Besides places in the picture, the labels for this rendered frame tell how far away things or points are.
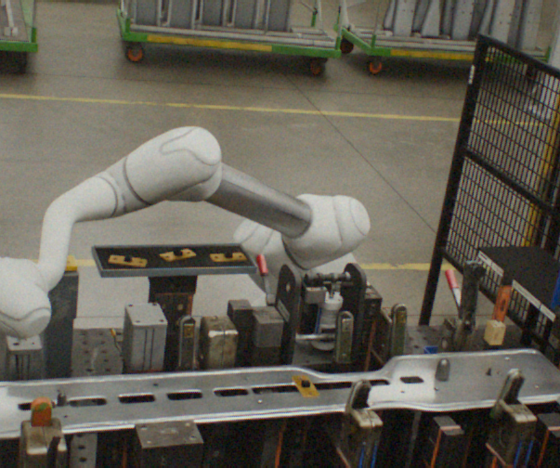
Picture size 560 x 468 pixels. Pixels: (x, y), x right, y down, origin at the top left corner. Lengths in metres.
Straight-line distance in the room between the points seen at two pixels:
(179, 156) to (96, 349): 0.86
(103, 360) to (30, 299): 1.02
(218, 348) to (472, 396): 0.58
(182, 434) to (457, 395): 0.67
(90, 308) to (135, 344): 2.42
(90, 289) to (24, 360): 2.62
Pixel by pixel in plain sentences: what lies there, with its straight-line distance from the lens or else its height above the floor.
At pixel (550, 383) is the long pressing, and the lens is 2.51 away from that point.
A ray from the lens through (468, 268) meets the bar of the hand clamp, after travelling 2.50.
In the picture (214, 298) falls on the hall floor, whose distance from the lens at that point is 4.82.
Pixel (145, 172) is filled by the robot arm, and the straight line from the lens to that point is 2.28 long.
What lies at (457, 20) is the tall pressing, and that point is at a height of 0.50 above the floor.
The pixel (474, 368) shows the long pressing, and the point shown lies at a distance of 2.49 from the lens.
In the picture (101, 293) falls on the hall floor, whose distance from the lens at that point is 4.78.
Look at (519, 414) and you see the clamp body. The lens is 2.26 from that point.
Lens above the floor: 2.16
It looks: 22 degrees down
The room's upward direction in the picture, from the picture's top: 8 degrees clockwise
